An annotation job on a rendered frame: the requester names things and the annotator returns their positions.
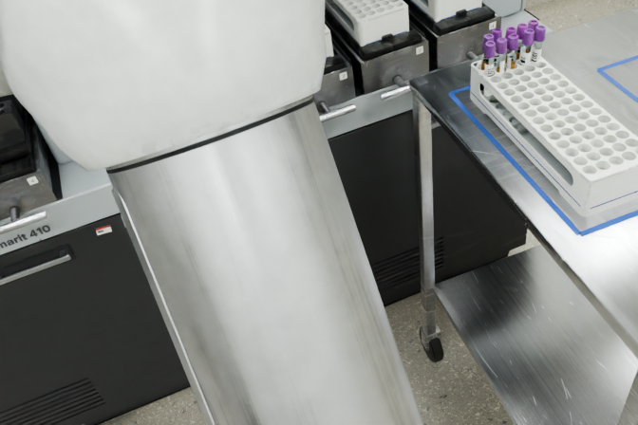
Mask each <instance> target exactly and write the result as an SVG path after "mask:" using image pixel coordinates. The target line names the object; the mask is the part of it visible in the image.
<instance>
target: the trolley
mask: <svg viewBox="0 0 638 425"><path fill-rule="evenodd" d="M541 57H542V58H543V59H544V60H546V61H547V62H548V63H549V64H550V65H552V66H553V67H554V68H555V69H557V70H558V71H559V72H560V73H561V74H563V75H564V76H565V77H566V78H567V79H568V80H570V81H571V82H572V83H573V84H575V85H576V86H577V87H578V88H579V89H581V90H582V91H583V92H584V93H585V94H587V95H588V96H589V97H590V98H591V99H593V100H594V101H595V102H596V103H598V104H599V105H600V106H601V107H602V108H604V109H605V110H606V111H607V112H608V113H609V114H611V115H612V116H613V117H614V118H615V119H617V120H618V121H619V122H620V123H622V124H623V125H624V126H625V127H626V128H628V129H629V130H630V132H631V133H633V134H634V135H635V136H636V137H637V138H638V7H636V8H633V9H628V10H625V11H621V12H618V13H615V14H613V15H610V16H607V17H604V18H601V19H597V20H594V21H591V22H588V23H586V24H583V25H580V26H577V27H574V28H568V29H565V30H562V31H559V32H557V33H554V34H551V35H547V36H545V40H544V41H543V45H542V50H541ZM480 60H481V57H479V58H476V59H473V60H470V61H467V62H464V63H461V64H458V65H453V66H450V67H446V68H444V69H441V70H438V71H435V72H432V73H429V74H426V75H422V76H420V77H417V78H414V79H411V80H409V86H410V90H411V91H412V105H413V126H414V147H415V168H416V189H417V209H418V230H419V251H420V272H421V293H422V327H421V328H420V332H419V333H420V338H421V342H422V346H423V349H424V351H425V353H426V355H427V357H428V358H429V359H430V360H431V361H433V362H438V361H441V360H443V356H444V355H443V349H442V346H441V331H440V329H439V327H438V326H437V324H436V303H435V297H436V299H437V300H438V302H439V303H440V305H441V307H442V309H443V311H444V312H445V314H446V315H447V317H448V319H449V320H450V322H451V323H452V325H453V326H454V327H455V329H456V330H457V332H458V334H459V335H460V338H461V339H462V341H463V342H464V344H465V346H466V347H467V349H468V350H469V352H470V354H471V355H472V357H473V358H474V360H475V362H476V363H477V365H478V367H479V369H480V370H481V372H482V374H483V375H484V376H485V377H486V379H487V381H488V382H489V384H490V385H491V387H492V389H493V390H494V392H495V393H496V395H497V397H498V399H499V401H500V402H501V404H502V405H503V407H504V409H505V410H506V412H507V413H508V415H509V417H510V418H511V419H512V420H513V422H514V424H515V425H638V198H636V199H633V200H631V201H629V202H626V203H624V204H621V205H618V206H616V207H613V208H610V209H607V210H605V211H602V212H599V213H596V214H593V215H590V216H587V217H585V216H581V215H580V214H579V213H578V212H577V211H576V210H575V209H574V208H573V207H572V206H571V205H570V204H569V203H568V202H567V201H566V199H565V198H564V197H563V196H562V195H561V194H560V193H559V191H558V189H557V188H556V187H555V186H554V185H553V183H552V182H551V181H550V180H549V179H548V178H547V177H545V176H544V174H543V173H542V172H541V171H540V170H539V169H538V168H537V167H536V166H535V165H534V164H533V163H532V162H531V161H530V160H529V159H528V157H527V156H526V155H525V154H524V153H523V152H522V151H521V150H520V149H519V148H518V147H517V146H516V145H515V144H514V143H513V142H512V141H511V139H510V138H509V137H508V136H507V135H506V134H505V133H504V132H503V131H502V130H501V129H500V128H499V127H498V126H497V125H496V124H495V122H494V121H493V120H492V119H491V118H490V117H489V116H488V115H487V114H486V113H485V114H484V113H483V112H482V111H481V110H480V109H479V108H478V107H477V106H476V105H475V104H474V102H473V101H472V100H471V99H470V92H471V64H472V63H474V62H477V61H480ZM431 115H432V116H433V117H434V118H435V120H436V121H437V122H438V123H439V124H440V125H441V127H442V128H443V129H444V130H445V132H446V133H447V134H448V135H449V136H450V138H451V139H452V140H453V141H454V142H456V144H457V145H458V146H459V148H460V149H461V150H462V152H463V153H464V154H465V155H466V156H467V157H468V158H469V159H470V160H471V162H472V163H473V164H474V165H475V166H476V168H477V169H478V170H479V171H480V173H481V174H482V175H483V176H484V177H485V178H486V180H487V181H488V182H489V183H490V184H491V186H492V187H493V188H494V189H495V190H496V192H497V193H498V194H499V195H500V196H501V198H502V199H503V200H504V201H505V202H506V204H507V205H508V206H509V207H510V208H511V210H512V211H513V212H514V213H515V214H516V216H517V217H518V218H519V219H520V220H521V222H522V223H523V224H524V225H525V226H526V227H527V229H528V230H529V231H530V232H531V233H532V235H533V236H534V237H535V238H536V240H537V241H538V242H539V243H540V244H541V245H539V246H536V247H533V248H531V249H526V250H524V251H522V252H519V253H517V254H514V255H511V256H509V257H506V258H503V259H501V260H498V261H495V262H494V263H491V264H488V265H486V266H483V267H480V268H476V269H473V270H471V271H468V272H465V273H463V274H461V275H459V276H456V277H453V278H451V279H448V280H445V281H443V282H440V283H437V284H435V261H434V219H433V177H432V137H431Z"/></svg>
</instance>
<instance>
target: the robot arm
mask: <svg viewBox="0 0 638 425"><path fill-rule="evenodd" d="M326 58H327V48H326V38H325V0H0V97H3V96H7V95H12V94H14V96H15V97H16V98H17V100H18V101H19V102H20V103H21V104H22V105H23V106H24V107H25V108H26V109H27V110H28V112H29V113H30V114H31V115H32V116H33V117H34V118H35V119H36V120H37V121H38V122H39V123H40V124H41V125H42V127H43V128H44V129H45V130H46V131H47V134H48V136H49V137H50V138H51V140H52V141H53V142H54V143H55V145H56V146H57V147H58V148H59V149H60V150H62V151H63V152H64V153H65V154H66V155H68V156H69V157H70V158H71V159H73V160H74V161H75V162H77V163H78V164H79V165H81V166H82V167H83V168H85V169H86V170H87V171H89V172H90V171H95V170H99V169H102V168H105V169H106V172H107V174H108V177H109V179H110V182H111V184H112V186H113V189H112V190H111V192H112V194H113V196H114V198H115V201H116V203H117V206H118V208H119V210H120V213H121V215H122V219H123V222H124V224H125V226H126V228H127V231H128V233H129V236H130V238H131V240H132V243H133V245H134V248H135V250H136V253H137V254H138V257H139V259H140V262H141V266H142V268H143V270H144V273H145V275H146V278H147V280H148V283H149V285H150V287H151V289H152V292H153V294H154V296H155V299H156V301H157V304H158V306H159V310H160V313H161V315H162V318H163V319H164V322H165V324H166V326H167V329H168V331H169V334H170V336H171V339H172V341H173V344H174V346H175V348H176V350H177V353H178V356H179V359H180V361H181V364H182V366H183V369H184V371H185V374H186V376H187V379H188V380H189V382H190V385H191V387H192V390H193V392H194V395H195V397H196V400H197V404H198V406H199V409H200V411H201V412H202V415H203V417H204V420H205V422H206V425H423V422H422V417H421V414H420V411H419V408H418V405H417V402H416V399H415V397H414V394H413V391H412V388H411V385H410V382H409V379H408V376H407V374H406V372H405V369H404V366H403V361H402V358H401V355H400V352H399V349H398V346H397V344H396V341H395V338H394V335H393V332H392V329H391V326H390V323H389V320H388V318H387V316H386V313H385V308H384V305H383V302H382V299H381V296H380V293H379V290H378V288H377V285H376V282H375V279H374V276H373V273H372V270H371V267H370V264H369V262H368V260H367V257H366V252H365V249H364V246H363V243H362V240H361V237H360V234H359V232H358V229H357V226H356V223H355V220H354V217H353V214H352V211H351V208H350V206H349V203H348V201H347V196H346V193H345V190H344V187H343V184H342V181H341V178H340V176H339V173H338V170H337V167H336V164H335V161H334V158H333V155H332V152H331V150H330V147H329V145H328V140H327V137H326V134H325V131H324V128H323V125H322V122H321V120H320V117H319V114H318V111H317V108H316V105H315V102H314V99H313V96H312V94H313V93H315V92H317V91H319V90H320V88H321V83H322V79H323V74H324V68H325V63H326Z"/></svg>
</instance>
